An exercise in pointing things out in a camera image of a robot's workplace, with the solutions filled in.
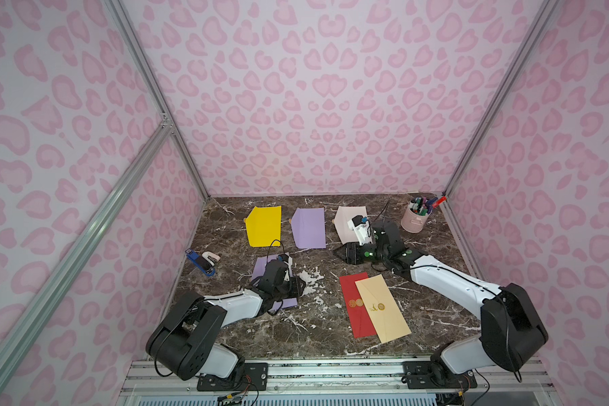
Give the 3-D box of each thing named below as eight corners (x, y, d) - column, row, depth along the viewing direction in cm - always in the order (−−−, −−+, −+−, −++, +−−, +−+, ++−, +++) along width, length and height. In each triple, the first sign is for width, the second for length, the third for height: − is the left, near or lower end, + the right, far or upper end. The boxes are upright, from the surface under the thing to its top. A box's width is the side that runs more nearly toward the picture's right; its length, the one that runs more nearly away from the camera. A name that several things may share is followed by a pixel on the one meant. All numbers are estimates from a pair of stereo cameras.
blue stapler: (185, 257, 102) (182, 252, 100) (201, 244, 106) (198, 240, 103) (210, 278, 96) (207, 274, 94) (225, 263, 100) (223, 259, 97)
